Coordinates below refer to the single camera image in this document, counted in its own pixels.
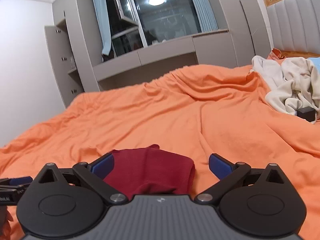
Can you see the light blue curtain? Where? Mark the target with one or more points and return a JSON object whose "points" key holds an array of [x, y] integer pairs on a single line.
{"points": [[205, 15], [101, 12]]}

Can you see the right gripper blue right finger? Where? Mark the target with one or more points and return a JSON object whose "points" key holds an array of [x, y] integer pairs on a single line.
{"points": [[230, 177]]}

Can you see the small black box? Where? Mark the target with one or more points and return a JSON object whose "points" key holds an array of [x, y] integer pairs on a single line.
{"points": [[307, 113]]}

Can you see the light blue right curtain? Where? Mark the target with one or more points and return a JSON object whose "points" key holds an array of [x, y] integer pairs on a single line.
{"points": [[205, 15]]}

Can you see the grey padded headboard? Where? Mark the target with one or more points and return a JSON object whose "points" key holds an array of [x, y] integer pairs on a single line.
{"points": [[294, 26]]}

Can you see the window with glass panes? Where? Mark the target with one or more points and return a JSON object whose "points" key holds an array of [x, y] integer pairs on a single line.
{"points": [[149, 22]]}

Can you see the open grey wardrobe door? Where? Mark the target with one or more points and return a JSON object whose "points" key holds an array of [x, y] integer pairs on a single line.
{"points": [[63, 64]]}

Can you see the orange bed duvet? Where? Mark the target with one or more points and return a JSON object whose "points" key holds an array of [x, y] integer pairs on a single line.
{"points": [[193, 111]]}

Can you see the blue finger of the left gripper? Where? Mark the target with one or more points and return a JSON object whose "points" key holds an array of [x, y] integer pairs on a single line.
{"points": [[16, 181]]}

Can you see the beige cream garment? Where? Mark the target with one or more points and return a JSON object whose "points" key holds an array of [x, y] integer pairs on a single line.
{"points": [[293, 83]]}

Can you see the dark red long-sleeve shirt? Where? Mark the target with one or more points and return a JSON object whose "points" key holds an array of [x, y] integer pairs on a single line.
{"points": [[150, 170]]}

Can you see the light blue garment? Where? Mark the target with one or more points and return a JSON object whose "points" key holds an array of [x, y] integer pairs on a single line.
{"points": [[316, 62]]}

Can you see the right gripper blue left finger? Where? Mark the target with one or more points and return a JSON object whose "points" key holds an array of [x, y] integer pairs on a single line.
{"points": [[92, 175]]}

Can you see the light blue left curtain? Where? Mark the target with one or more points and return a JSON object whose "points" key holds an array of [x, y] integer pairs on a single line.
{"points": [[101, 12]]}

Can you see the grey built-in wardrobe unit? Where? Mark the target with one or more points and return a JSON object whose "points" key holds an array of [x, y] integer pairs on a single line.
{"points": [[96, 44]]}

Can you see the person's left hand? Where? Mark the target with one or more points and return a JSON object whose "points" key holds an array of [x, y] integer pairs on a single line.
{"points": [[6, 218]]}

